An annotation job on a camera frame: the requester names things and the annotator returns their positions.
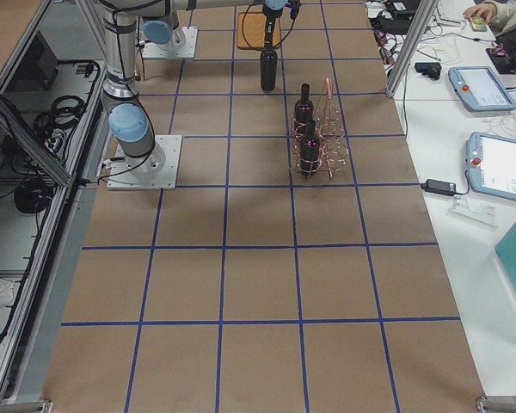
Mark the black handheld device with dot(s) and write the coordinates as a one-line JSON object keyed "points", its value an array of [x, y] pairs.
{"points": [[430, 70]]}

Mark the aluminium frame post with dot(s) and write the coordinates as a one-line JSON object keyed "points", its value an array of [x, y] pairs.
{"points": [[417, 28]]}

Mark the dark wine bottle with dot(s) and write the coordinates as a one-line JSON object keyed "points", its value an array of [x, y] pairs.
{"points": [[303, 110], [268, 67], [309, 150]]}

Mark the clear acrylic stand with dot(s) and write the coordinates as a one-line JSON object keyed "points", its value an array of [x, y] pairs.
{"points": [[482, 214]]}

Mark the teach pendant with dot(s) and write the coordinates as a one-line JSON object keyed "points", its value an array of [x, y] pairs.
{"points": [[480, 89], [491, 164]]}

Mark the copper wire bottle basket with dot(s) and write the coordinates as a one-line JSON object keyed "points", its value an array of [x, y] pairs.
{"points": [[333, 149]]}

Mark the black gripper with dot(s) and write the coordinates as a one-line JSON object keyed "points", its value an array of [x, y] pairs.
{"points": [[270, 27]]}

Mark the wooden tray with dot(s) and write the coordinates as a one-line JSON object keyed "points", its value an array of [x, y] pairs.
{"points": [[250, 30]]}

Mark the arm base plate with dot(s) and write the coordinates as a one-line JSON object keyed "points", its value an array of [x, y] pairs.
{"points": [[153, 52], [157, 171]]}

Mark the upper teach pendant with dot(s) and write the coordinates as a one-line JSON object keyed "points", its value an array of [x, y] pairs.
{"points": [[480, 89]]}

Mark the person hand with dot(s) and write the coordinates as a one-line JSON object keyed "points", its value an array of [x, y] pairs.
{"points": [[485, 10]]}

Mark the aluminium side frame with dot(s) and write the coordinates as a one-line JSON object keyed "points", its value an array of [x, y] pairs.
{"points": [[52, 134]]}

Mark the lower teach pendant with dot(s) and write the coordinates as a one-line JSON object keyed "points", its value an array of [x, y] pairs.
{"points": [[491, 164]]}

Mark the green smartphone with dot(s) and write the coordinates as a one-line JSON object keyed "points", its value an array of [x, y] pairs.
{"points": [[478, 24]]}

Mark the black power brick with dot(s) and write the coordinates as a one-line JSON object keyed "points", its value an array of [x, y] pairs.
{"points": [[439, 187]]}

